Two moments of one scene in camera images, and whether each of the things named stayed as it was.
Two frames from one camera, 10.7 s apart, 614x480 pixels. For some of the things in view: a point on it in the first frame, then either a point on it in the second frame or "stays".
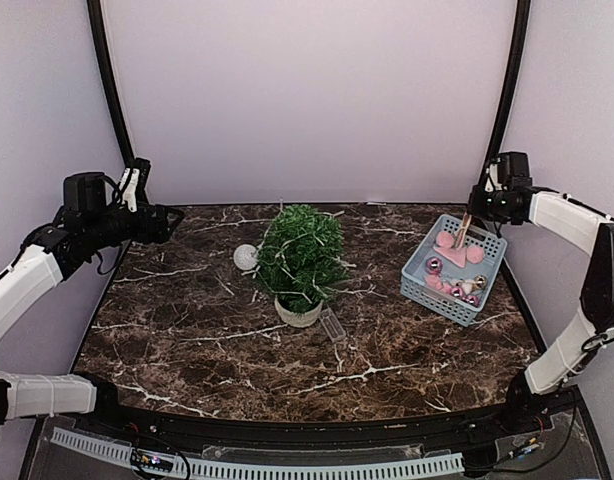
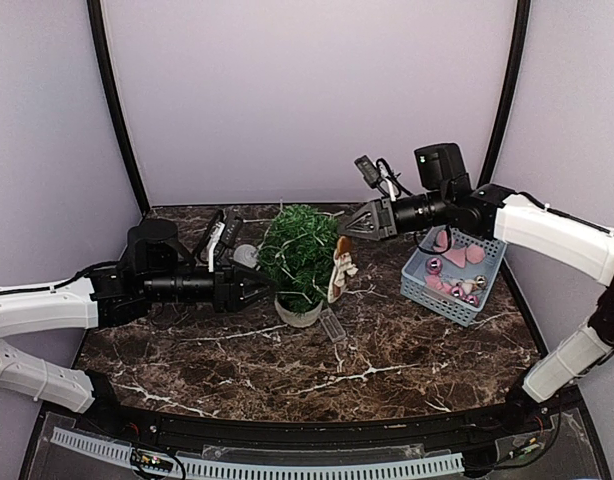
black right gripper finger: [480, 212] -> [369, 229]
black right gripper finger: [478, 198] -> [386, 208]
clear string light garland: [329, 317] -> [302, 251]
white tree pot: [298, 319] stays
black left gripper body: [104, 232] -> [166, 287]
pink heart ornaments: [458, 255] stays
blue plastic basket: [452, 267] stays
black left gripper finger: [171, 212] -> [249, 283]
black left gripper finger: [173, 218] -> [258, 297]
